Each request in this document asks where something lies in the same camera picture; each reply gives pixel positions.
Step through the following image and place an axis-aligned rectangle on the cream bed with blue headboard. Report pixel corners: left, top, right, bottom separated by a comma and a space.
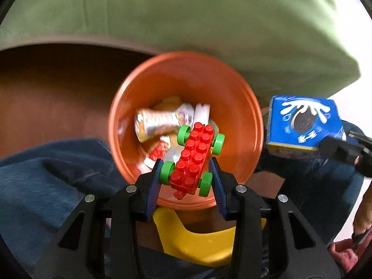
0, 34, 159, 57

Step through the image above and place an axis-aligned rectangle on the red toy block car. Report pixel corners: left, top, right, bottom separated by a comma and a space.
159, 122, 226, 200

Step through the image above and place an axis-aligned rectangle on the orange snack bag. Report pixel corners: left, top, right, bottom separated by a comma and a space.
134, 104, 196, 144

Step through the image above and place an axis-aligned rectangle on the orange plastic bin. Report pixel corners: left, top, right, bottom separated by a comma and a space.
108, 52, 265, 211

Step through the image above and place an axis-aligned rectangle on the person's leg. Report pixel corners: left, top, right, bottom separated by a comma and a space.
256, 107, 365, 246
0, 138, 137, 276

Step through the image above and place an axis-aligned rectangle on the person's right leg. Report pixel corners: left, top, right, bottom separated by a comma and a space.
256, 107, 365, 246

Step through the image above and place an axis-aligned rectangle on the bed with green blanket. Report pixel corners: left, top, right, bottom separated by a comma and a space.
0, 0, 361, 103

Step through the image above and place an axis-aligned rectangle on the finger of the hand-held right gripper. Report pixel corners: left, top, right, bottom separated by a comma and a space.
318, 135, 372, 178
343, 123, 372, 152

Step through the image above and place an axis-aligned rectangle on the person's right forearm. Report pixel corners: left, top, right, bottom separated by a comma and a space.
352, 190, 372, 242

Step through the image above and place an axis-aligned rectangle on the person's left leg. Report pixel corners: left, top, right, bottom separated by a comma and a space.
0, 138, 137, 276

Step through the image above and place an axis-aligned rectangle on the pink fuzzy cloth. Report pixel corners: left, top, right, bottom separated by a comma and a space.
328, 238, 368, 274

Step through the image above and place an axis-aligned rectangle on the yellow plastic stool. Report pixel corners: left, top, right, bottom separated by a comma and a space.
153, 208, 267, 268

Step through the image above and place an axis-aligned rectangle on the blue cookie box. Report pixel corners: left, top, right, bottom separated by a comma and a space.
266, 94, 347, 156

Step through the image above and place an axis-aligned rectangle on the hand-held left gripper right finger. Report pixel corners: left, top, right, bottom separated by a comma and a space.
208, 157, 341, 279

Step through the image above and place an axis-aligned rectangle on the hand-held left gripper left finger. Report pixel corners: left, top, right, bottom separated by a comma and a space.
33, 158, 166, 279

